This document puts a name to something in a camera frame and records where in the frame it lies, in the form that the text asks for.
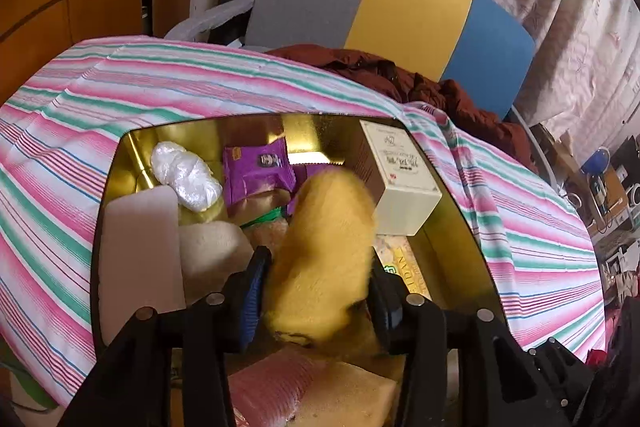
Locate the striped pink green bedsheet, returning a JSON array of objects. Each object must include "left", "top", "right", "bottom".
[{"left": 1, "top": 37, "right": 606, "bottom": 405}]

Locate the cream round sponge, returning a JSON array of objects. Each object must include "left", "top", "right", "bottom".
[{"left": 179, "top": 221, "right": 254, "bottom": 305}]

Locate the white plastic wrap bundle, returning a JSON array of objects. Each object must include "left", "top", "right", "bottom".
[{"left": 151, "top": 141, "right": 222, "bottom": 212}]

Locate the large yellow plush toy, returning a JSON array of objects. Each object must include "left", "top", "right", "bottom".
[{"left": 262, "top": 167, "right": 376, "bottom": 346}]

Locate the gold metal tray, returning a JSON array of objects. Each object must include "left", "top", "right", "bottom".
[{"left": 90, "top": 111, "right": 511, "bottom": 427}]

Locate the pink packet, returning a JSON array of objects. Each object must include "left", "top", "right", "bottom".
[{"left": 229, "top": 348, "right": 326, "bottom": 427}]

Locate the white foam block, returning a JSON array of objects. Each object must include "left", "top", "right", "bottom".
[{"left": 98, "top": 186, "right": 186, "bottom": 345}]

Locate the beige cardboard box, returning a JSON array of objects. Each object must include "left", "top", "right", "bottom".
[{"left": 349, "top": 120, "right": 442, "bottom": 236}]

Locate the cluttered side desk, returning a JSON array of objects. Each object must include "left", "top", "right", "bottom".
[{"left": 530, "top": 124, "right": 639, "bottom": 310}]

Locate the grey yellow blue chair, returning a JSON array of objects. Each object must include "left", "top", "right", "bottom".
[{"left": 244, "top": 0, "right": 535, "bottom": 118}]

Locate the blue mug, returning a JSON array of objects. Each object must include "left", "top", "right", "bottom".
[{"left": 580, "top": 146, "right": 611, "bottom": 176}]

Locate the dark red jacket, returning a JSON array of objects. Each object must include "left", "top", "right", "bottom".
[{"left": 268, "top": 43, "right": 537, "bottom": 172}]

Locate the tan long snack package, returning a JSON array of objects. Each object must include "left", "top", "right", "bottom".
[{"left": 373, "top": 235, "right": 431, "bottom": 298}]

